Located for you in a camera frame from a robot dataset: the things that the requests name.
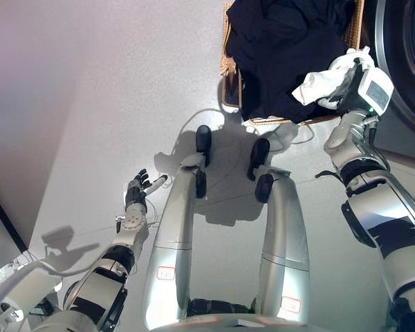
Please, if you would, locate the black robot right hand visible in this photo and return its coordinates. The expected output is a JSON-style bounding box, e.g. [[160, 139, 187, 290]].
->
[[334, 57, 396, 117]]

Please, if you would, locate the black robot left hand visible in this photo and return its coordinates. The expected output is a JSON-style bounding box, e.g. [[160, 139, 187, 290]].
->
[[124, 168, 169, 212]]

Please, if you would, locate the white cloth garment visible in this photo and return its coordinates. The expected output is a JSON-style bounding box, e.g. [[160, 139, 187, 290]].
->
[[290, 46, 380, 111]]

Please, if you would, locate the grey front-load washing machine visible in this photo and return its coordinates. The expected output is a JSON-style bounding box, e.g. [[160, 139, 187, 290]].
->
[[360, 0, 415, 164]]

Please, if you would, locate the black clothes pile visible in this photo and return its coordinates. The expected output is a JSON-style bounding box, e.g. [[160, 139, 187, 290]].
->
[[225, 0, 356, 125]]

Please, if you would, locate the woven wicker laundry basket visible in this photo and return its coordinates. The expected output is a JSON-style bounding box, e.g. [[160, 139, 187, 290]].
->
[[219, 0, 367, 126]]

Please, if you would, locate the black robot left foot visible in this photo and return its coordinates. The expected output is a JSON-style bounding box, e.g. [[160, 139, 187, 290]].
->
[[194, 124, 213, 200]]

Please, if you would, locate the black robot foot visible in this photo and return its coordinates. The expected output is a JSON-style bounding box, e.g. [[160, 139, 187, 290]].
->
[[194, 124, 213, 200], [246, 138, 275, 205]]

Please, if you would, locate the black robot right foot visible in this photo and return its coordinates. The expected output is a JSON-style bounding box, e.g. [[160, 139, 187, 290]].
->
[[246, 138, 275, 205]]

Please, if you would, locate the silver robot right leg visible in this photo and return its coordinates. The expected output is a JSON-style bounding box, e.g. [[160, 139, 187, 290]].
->
[[255, 165, 311, 320]]

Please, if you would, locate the silver robot torso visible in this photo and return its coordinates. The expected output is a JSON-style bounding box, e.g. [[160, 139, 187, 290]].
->
[[141, 299, 333, 332]]

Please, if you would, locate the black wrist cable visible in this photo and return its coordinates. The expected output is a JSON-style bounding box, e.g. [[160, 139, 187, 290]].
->
[[314, 117, 415, 225]]

